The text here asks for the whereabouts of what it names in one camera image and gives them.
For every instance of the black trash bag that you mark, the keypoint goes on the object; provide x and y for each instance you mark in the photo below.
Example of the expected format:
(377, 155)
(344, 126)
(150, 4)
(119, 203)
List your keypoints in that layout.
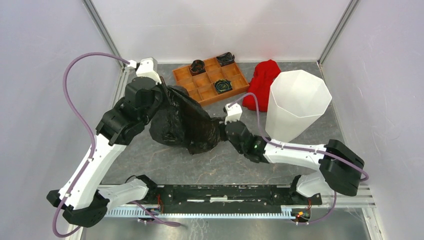
(183, 123)

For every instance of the orange compartment tray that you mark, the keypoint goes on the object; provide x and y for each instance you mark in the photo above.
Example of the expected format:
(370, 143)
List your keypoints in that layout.
(201, 87)

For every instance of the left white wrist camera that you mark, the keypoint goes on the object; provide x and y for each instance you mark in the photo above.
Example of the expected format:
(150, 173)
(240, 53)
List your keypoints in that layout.
(147, 67)

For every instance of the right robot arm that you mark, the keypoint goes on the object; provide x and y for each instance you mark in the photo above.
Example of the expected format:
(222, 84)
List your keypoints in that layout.
(336, 168)

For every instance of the aluminium corner post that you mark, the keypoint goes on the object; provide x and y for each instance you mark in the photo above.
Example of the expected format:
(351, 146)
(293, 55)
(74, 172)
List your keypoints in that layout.
(351, 7)
(101, 27)

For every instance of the rolled black bag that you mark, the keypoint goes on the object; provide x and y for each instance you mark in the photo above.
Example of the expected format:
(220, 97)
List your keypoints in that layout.
(223, 86)
(197, 67)
(225, 59)

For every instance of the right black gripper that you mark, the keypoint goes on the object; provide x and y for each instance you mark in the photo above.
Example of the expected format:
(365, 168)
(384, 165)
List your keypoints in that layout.
(226, 122)

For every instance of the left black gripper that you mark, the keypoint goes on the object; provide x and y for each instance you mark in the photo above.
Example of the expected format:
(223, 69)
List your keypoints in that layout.
(159, 87)

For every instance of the rolled black bag left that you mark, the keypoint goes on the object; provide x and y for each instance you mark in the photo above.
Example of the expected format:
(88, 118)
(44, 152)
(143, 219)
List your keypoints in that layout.
(197, 67)

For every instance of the rolled black bag back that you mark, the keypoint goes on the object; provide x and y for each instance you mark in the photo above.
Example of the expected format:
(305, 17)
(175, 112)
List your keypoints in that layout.
(225, 59)

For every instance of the left aluminium corner post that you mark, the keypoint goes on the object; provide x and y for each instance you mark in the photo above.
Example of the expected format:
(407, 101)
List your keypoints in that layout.
(101, 27)

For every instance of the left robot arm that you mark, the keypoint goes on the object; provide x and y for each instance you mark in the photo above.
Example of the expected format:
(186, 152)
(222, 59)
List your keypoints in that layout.
(80, 201)

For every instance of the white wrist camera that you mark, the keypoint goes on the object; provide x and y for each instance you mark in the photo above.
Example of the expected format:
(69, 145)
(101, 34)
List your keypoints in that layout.
(147, 67)
(233, 112)

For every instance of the right aluminium corner post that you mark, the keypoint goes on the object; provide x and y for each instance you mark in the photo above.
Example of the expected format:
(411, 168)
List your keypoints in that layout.
(351, 7)

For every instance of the red cloth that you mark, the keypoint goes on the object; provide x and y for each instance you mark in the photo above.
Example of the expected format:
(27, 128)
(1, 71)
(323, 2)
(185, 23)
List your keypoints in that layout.
(264, 75)

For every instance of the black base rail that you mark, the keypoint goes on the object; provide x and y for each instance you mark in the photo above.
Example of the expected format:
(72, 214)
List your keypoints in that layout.
(226, 199)

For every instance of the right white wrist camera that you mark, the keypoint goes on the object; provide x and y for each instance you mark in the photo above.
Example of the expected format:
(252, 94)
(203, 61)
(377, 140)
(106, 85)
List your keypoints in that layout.
(233, 112)

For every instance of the rolled black bag front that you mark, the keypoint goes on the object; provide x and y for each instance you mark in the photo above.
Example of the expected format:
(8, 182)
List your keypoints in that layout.
(223, 86)

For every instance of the white plastic trash bin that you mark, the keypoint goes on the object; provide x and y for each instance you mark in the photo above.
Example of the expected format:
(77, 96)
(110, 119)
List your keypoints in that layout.
(297, 99)

